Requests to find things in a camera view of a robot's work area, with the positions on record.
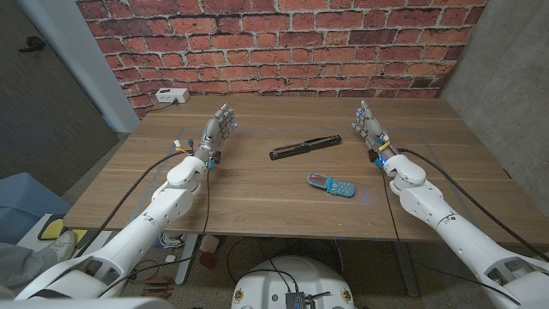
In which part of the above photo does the white shoe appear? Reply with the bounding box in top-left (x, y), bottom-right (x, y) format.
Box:
top-left (46, 230), bottom-right (77, 263)

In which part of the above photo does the red and white bottle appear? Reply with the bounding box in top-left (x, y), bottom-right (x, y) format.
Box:
top-left (198, 234), bottom-right (220, 271)

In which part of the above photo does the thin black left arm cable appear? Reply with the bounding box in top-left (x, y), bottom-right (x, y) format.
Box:
top-left (97, 165), bottom-right (212, 298)

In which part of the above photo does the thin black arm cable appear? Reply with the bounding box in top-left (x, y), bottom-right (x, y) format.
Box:
top-left (377, 165), bottom-right (523, 306)
top-left (97, 165), bottom-right (212, 298)

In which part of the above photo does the blue flip phone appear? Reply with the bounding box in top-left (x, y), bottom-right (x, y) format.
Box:
top-left (306, 172), bottom-right (356, 199)

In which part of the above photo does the blue bin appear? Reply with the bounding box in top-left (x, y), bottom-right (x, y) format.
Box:
top-left (0, 172), bottom-right (73, 258)

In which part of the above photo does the black remote control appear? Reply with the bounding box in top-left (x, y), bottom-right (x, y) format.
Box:
top-left (268, 134), bottom-right (343, 161)

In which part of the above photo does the white power strip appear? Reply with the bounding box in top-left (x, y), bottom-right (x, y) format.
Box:
top-left (154, 88), bottom-right (191, 105)

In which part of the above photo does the black door handle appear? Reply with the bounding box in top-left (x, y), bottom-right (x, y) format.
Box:
top-left (18, 35), bottom-right (47, 54)

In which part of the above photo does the grey trouser leg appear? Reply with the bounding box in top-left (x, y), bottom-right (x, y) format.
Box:
top-left (0, 242), bottom-right (59, 289)

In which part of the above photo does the white table leg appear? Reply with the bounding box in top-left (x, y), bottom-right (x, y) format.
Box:
top-left (393, 240), bottom-right (420, 298)
top-left (174, 233), bottom-right (199, 287)

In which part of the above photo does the small grey electronics box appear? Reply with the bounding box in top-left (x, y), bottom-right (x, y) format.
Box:
top-left (285, 291), bottom-right (306, 309)

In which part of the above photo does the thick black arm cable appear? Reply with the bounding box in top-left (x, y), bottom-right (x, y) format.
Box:
top-left (396, 147), bottom-right (549, 263)
top-left (75, 150), bottom-right (192, 259)

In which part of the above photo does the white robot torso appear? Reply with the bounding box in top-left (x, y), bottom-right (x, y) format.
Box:
top-left (231, 255), bottom-right (356, 309)

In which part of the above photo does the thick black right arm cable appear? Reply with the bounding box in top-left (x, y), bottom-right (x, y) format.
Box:
top-left (396, 147), bottom-right (549, 263)

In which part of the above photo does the dark grey door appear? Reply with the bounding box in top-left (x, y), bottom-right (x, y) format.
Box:
top-left (0, 0), bottom-right (120, 197)

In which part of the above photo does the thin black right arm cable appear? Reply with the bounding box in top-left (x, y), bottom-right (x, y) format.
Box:
top-left (377, 165), bottom-right (523, 306)

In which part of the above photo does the yellow and black mat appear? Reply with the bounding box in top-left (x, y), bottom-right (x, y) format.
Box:
top-left (37, 214), bottom-right (89, 245)

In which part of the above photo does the red brick printed backdrop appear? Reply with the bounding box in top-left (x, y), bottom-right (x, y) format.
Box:
top-left (75, 0), bottom-right (489, 119)

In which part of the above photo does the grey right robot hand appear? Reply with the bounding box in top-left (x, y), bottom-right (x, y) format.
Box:
top-left (351, 100), bottom-right (394, 162)

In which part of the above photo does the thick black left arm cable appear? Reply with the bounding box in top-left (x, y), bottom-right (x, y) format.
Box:
top-left (75, 150), bottom-right (192, 259)

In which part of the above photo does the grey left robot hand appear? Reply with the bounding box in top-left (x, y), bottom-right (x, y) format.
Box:
top-left (192, 102), bottom-right (238, 164)

